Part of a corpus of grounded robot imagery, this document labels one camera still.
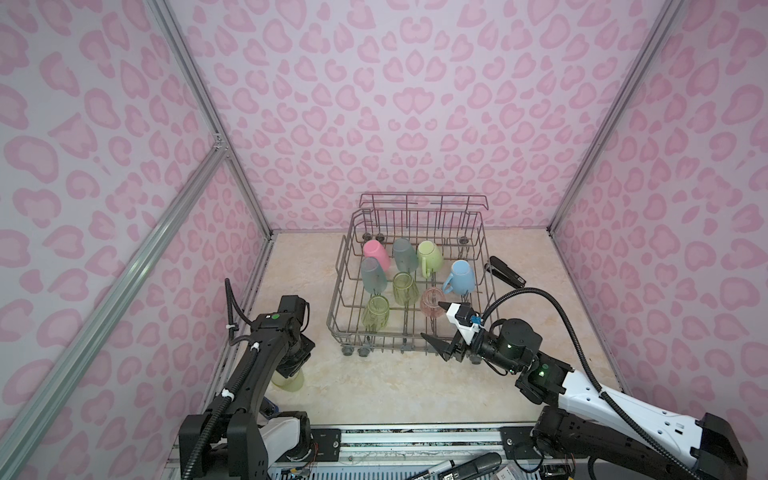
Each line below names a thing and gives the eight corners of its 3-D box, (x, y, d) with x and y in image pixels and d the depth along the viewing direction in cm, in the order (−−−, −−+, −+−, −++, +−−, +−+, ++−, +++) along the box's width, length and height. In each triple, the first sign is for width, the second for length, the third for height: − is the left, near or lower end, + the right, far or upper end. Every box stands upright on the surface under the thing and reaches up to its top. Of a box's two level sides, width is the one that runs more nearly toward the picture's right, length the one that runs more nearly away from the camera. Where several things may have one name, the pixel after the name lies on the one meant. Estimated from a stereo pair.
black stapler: (484, 268, 110) (487, 260, 107) (490, 262, 112) (492, 254, 109) (520, 290, 104) (524, 282, 101) (525, 283, 106) (529, 276, 102)
